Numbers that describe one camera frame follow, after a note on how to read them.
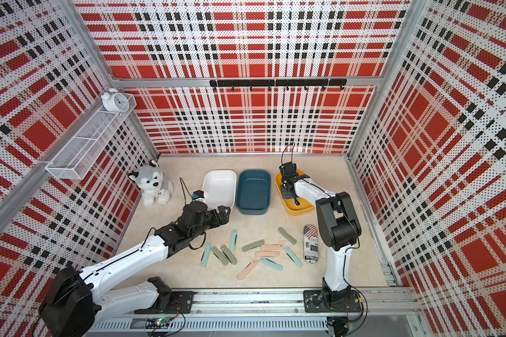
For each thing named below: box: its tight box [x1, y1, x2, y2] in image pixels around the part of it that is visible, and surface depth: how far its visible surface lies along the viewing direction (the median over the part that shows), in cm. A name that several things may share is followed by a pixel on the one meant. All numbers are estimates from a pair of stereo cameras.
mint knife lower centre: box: [259, 256, 284, 272], surface depth 84 cm
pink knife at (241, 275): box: [236, 259, 259, 281], surface depth 83 cm
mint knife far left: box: [200, 242, 211, 268], surface depth 86 cm
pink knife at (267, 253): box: [254, 251, 280, 257], surface depth 87 cm
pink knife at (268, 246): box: [260, 243, 284, 250], surface depth 88 cm
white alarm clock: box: [100, 87, 130, 113], surface depth 82 cm
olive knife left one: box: [210, 245, 229, 267], surface depth 86 cm
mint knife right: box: [283, 246, 303, 268], surface depth 86 cm
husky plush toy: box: [127, 160, 175, 207], surface depth 91 cm
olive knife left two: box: [219, 244, 238, 265], surface depth 86 cm
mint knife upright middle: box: [229, 228, 238, 253], surface depth 91 cm
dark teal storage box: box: [235, 169, 272, 216], surface depth 104 cm
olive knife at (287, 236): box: [277, 226, 298, 246], surface depth 92 cm
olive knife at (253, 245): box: [241, 239, 265, 253], surface depth 90 cm
